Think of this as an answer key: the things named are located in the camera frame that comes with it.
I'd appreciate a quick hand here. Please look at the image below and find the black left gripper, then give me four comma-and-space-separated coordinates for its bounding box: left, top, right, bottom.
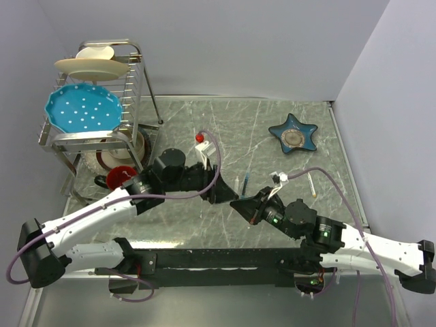
163, 156, 238, 203

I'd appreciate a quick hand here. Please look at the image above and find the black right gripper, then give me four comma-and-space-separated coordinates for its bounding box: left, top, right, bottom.
230, 185, 300, 240

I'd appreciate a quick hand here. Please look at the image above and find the white orange pen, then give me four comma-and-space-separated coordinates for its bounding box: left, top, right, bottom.
234, 176, 239, 193

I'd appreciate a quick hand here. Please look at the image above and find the blue pen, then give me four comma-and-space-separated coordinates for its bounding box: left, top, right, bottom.
240, 171, 250, 198

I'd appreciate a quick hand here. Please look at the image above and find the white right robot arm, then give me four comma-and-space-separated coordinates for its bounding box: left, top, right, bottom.
230, 187, 435, 294

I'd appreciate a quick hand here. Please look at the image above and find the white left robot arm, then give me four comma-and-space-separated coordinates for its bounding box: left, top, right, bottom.
17, 148, 238, 288

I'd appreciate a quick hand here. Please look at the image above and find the blue star-shaped dish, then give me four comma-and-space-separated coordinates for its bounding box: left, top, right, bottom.
268, 113, 318, 155

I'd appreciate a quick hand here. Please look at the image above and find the red mug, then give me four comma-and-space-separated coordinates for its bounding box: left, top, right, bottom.
94, 166, 138, 191

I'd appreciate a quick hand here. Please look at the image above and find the white bowl brown rim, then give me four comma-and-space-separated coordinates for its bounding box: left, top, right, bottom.
96, 129, 150, 171

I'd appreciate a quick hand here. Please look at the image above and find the metal dish rack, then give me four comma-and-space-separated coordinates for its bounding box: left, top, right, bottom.
38, 39, 159, 206

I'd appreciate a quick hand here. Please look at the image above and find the blue polka dot plate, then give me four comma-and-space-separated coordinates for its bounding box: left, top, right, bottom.
44, 83, 123, 134

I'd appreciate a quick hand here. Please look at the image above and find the large cream plate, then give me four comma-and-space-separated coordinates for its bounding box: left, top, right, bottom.
54, 59, 130, 82

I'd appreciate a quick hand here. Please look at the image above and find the small cream plate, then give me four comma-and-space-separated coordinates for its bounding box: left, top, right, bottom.
76, 46, 114, 60

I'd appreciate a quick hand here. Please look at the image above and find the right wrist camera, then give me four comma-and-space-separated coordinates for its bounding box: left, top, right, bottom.
268, 172, 289, 200

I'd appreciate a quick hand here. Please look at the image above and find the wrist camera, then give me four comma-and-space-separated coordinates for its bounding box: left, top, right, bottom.
195, 133, 216, 168
268, 172, 289, 200

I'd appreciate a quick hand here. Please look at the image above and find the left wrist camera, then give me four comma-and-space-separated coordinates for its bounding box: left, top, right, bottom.
195, 133, 216, 168

